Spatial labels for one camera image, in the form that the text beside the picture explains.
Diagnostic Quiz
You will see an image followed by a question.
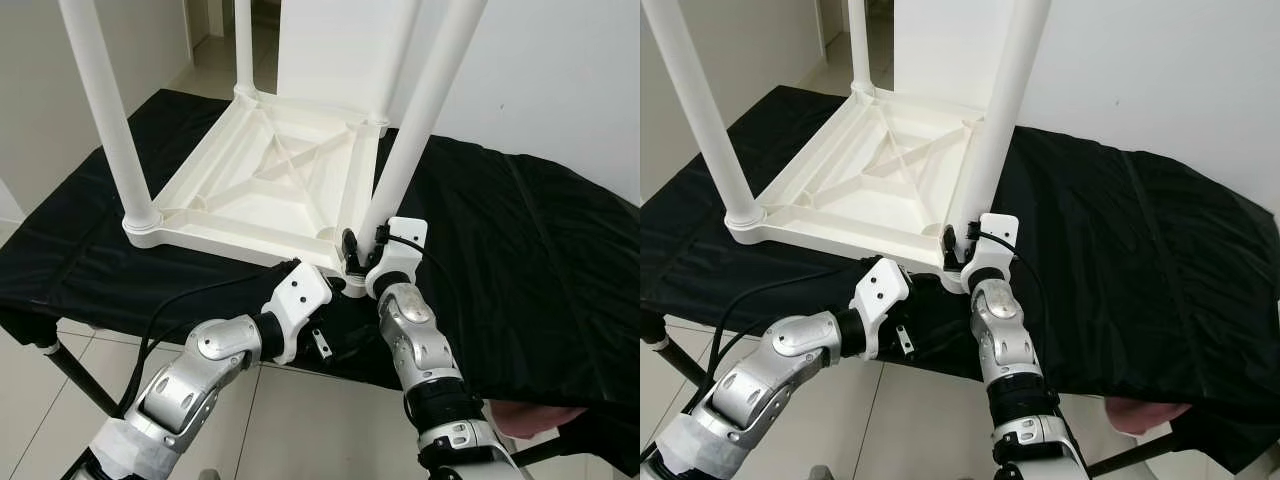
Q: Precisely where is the black metal table leg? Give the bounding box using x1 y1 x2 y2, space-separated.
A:
653 333 708 388
510 438 573 470
1088 435 1173 478
43 343 123 418

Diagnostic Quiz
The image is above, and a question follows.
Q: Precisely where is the pink cushion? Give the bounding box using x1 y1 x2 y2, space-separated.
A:
1104 398 1194 436
494 402 587 440

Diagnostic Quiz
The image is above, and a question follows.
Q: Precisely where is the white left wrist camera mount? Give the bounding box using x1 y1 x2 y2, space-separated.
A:
848 256 912 362
262 262 335 367

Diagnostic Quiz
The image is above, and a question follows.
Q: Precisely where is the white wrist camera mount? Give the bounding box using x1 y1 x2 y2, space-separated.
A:
963 213 1022 295
262 262 335 367
365 217 430 300
848 256 912 362

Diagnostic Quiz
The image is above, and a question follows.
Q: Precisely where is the black cloth table cover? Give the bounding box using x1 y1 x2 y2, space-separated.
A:
640 85 1280 477
0 88 641 477

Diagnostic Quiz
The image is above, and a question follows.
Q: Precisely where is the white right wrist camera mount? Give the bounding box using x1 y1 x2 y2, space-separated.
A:
963 213 1022 295
365 217 430 300

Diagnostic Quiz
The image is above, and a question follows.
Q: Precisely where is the white plastic table top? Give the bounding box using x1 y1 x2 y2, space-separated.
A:
725 82 992 292
122 85 397 297

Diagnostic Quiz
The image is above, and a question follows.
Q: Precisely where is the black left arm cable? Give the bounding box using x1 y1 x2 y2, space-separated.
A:
115 262 303 418
700 262 873 403

